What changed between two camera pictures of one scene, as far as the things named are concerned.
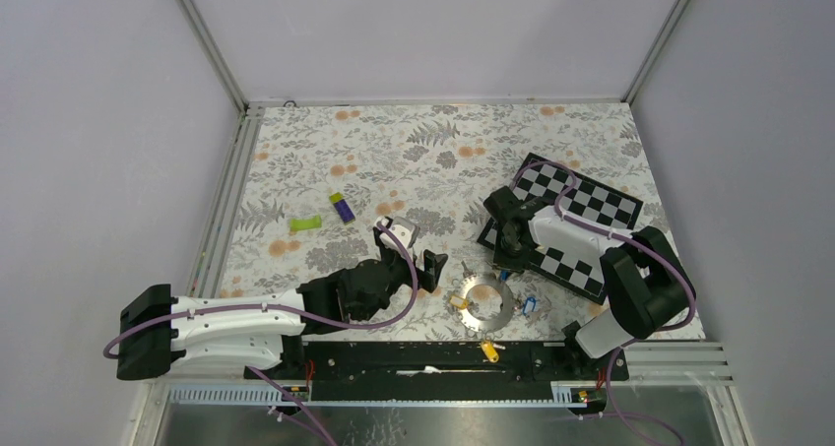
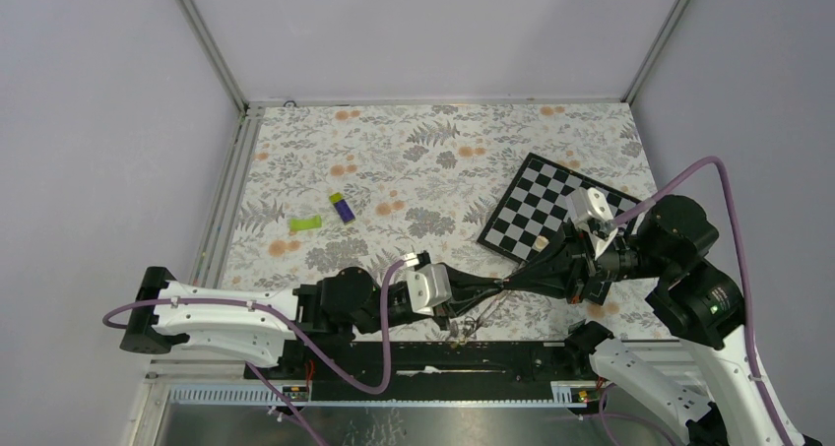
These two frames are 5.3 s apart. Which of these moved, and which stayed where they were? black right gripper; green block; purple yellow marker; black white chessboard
Moved: black right gripper
Stayed: black white chessboard; purple yellow marker; green block
